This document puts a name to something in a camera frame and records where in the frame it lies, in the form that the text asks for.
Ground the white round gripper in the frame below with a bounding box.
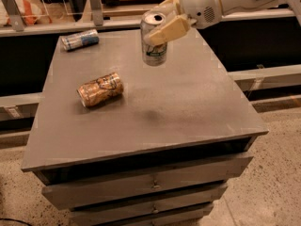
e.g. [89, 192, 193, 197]
[147, 0, 222, 46]

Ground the white green 7up can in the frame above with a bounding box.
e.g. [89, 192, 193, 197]
[140, 11, 167, 66]

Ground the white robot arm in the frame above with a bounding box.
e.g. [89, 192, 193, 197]
[143, 0, 301, 46]

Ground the crushed orange soda can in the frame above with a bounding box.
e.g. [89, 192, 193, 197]
[77, 73, 124, 107]

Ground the blue silver energy drink can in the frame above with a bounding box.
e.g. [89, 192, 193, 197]
[61, 29, 99, 51]

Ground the grey drawer cabinet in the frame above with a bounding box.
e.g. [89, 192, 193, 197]
[22, 30, 267, 213]

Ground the orange white cloth bag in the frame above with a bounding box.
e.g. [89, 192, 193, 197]
[0, 0, 52, 26]

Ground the middle grey drawer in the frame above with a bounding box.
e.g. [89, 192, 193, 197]
[71, 183, 228, 226]

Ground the grey drawer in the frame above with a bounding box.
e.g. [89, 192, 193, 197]
[101, 202, 214, 226]
[71, 183, 228, 226]
[42, 153, 252, 209]

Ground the bottom grey drawer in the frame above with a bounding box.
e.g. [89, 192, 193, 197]
[101, 202, 214, 226]

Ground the top grey drawer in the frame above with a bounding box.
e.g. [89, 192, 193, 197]
[42, 153, 252, 209]

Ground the metal railing post middle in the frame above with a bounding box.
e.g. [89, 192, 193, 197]
[89, 0, 103, 26]

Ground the metal railing post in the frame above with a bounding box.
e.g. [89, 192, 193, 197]
[1, 0, 25, 32]
[89, 0, 103, 26]

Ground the metal railing post left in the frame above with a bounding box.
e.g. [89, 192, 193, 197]
[1, 0, 25, 32]

